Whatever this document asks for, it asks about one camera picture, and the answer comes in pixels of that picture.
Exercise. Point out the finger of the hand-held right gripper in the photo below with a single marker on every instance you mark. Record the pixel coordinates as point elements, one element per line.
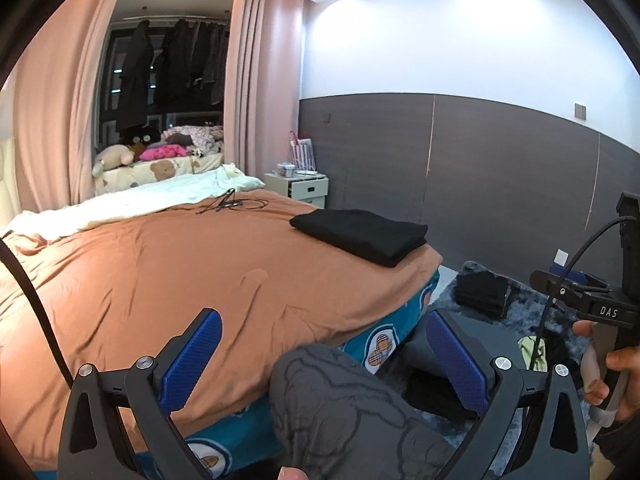
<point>560,287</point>
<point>572,276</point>

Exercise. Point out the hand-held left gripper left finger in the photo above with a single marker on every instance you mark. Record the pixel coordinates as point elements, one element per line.
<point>195,345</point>

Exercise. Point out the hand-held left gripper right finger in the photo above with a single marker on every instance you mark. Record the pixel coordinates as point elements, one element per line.
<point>460,360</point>

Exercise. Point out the black garment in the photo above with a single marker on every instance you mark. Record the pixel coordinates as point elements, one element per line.
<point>360,232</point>

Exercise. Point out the person's right forearm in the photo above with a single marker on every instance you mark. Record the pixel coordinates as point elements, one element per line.
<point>625,447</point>

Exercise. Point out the folded black clothes on rug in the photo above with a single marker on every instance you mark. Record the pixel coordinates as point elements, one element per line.
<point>482,294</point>

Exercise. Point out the hanging dark clothes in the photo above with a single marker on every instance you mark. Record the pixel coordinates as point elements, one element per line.
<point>107,105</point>

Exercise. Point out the person's right hand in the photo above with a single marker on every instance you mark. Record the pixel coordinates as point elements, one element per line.
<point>622,362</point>

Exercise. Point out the person's left hand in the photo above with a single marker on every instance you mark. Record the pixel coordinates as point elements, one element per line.
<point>289,474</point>

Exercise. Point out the dark blue fluffy rug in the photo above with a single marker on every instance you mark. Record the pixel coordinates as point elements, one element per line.
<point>530,310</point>

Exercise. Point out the grey cloth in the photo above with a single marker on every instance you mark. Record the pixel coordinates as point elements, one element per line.
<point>420,350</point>

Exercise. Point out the black cloth on rug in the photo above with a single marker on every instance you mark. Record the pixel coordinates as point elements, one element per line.
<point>430,392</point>

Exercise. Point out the light green cloth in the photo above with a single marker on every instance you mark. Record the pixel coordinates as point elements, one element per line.
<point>530,352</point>

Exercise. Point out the brown blanket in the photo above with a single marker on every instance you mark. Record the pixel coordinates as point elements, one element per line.
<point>150,270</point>

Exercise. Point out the person's grey patterned pants leg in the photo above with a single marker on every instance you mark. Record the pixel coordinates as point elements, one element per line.
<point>350,420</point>

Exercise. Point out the white blanket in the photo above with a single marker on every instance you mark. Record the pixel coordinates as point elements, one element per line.
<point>125,205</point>

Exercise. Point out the bear print cream bedding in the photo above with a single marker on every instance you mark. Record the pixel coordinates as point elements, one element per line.
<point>160,170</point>

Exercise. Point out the white nightstand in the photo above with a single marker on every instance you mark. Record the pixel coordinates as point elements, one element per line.
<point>305,190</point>

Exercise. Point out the pink cloth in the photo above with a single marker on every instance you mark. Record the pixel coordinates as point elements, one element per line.
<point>165,152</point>

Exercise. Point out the small container on nightstand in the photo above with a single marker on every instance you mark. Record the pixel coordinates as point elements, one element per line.
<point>286,169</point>

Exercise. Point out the cream plush toy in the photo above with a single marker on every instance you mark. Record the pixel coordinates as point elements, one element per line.
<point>112,159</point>

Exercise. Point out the floral cloth pile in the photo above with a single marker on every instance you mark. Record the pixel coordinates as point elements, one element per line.
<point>197,137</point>

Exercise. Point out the dark brown plush toy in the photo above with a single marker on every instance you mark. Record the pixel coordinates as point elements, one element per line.
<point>140,140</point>

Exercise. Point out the white padded headboard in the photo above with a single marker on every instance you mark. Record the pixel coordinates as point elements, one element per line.
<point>6,185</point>

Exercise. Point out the pink curtain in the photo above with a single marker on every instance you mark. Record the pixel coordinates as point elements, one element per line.
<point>55,110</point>
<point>255,85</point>

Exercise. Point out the dark hanging coat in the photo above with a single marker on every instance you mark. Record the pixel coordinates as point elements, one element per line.
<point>215,60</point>
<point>175,65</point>
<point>135,75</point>

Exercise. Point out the grey wall switch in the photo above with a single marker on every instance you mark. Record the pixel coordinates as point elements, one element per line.
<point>580,111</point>

